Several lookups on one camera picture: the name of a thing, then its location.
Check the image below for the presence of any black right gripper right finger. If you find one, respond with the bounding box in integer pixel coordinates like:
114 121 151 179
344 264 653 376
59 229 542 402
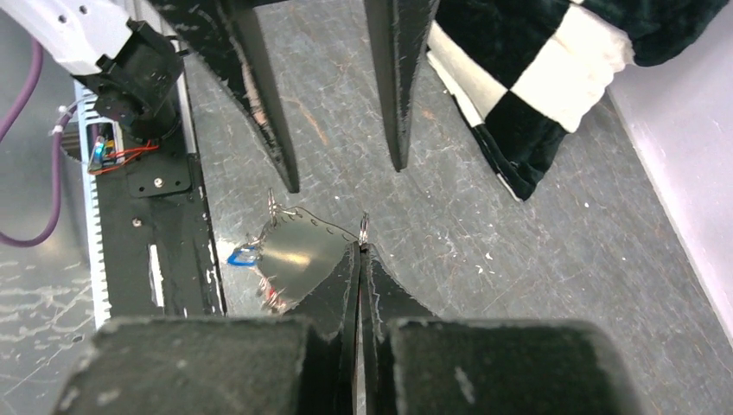
360 243 435 414

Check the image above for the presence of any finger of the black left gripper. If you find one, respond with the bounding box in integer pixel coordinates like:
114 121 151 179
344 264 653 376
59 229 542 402
364 0 440 172
151 0 300 194

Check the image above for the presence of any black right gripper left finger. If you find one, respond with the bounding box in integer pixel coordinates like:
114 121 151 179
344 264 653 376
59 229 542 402
286 242 360 414

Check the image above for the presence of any silver metal keyring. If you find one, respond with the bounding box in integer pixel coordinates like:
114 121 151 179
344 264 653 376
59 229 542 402
358 212 369 246

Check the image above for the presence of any blue capped key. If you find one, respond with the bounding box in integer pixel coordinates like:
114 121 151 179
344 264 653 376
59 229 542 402
226 246 259 267

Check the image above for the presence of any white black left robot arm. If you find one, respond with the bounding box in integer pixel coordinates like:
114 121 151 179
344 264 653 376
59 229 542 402
1 1 438 194

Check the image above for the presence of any black white checkered pillow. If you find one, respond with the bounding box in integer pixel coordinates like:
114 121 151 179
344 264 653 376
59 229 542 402
427 0 724 201

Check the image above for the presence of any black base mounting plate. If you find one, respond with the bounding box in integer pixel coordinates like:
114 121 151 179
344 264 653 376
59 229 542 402
94 129 226 317

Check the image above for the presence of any white slotted cable duct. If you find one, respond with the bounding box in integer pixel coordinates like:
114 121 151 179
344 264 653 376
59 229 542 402
74 81 112 329

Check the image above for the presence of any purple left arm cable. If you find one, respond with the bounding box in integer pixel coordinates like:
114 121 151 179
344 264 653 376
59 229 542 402
0 40 64 249

